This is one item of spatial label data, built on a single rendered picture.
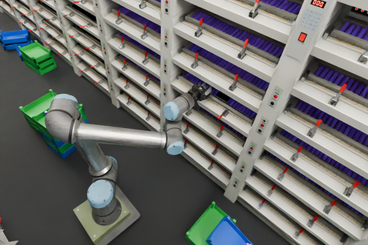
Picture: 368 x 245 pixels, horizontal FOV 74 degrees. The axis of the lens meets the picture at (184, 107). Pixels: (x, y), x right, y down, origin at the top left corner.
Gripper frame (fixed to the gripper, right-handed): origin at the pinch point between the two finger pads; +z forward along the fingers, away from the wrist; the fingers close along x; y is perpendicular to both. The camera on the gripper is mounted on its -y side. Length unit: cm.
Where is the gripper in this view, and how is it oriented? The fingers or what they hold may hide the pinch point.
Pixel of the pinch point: (209, 88)
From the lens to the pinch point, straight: 152.9
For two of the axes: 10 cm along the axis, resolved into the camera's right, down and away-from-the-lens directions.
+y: 1.3, -7.4, -6.6
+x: -7.4, -5.1, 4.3
